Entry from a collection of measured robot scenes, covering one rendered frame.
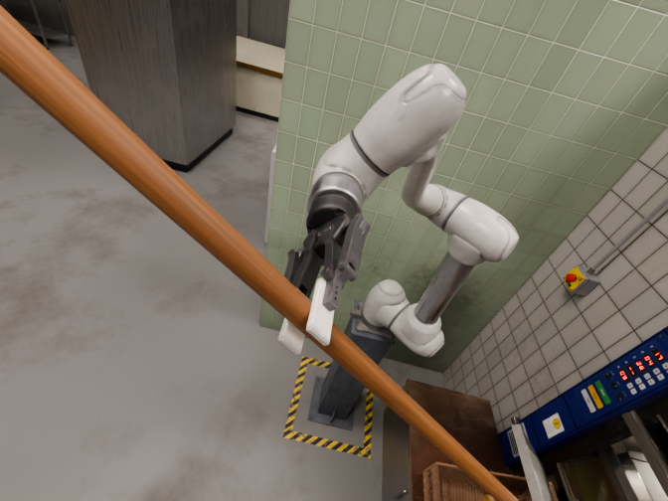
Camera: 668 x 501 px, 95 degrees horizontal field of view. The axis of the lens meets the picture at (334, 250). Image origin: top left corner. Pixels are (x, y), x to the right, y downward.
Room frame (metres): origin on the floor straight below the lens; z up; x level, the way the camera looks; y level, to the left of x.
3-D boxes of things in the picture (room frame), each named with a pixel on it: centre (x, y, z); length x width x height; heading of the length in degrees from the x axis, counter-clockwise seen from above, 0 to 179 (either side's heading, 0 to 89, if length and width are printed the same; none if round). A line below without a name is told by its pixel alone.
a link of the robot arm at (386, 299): (1.02, -0.31, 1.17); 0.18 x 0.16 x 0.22; 54
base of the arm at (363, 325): (1.02, -0.28, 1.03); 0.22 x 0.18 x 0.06; 92
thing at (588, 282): (1.21, -1.14, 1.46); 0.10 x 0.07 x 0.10; 2
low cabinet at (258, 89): (7.08, 2.58, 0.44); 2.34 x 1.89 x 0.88; 2
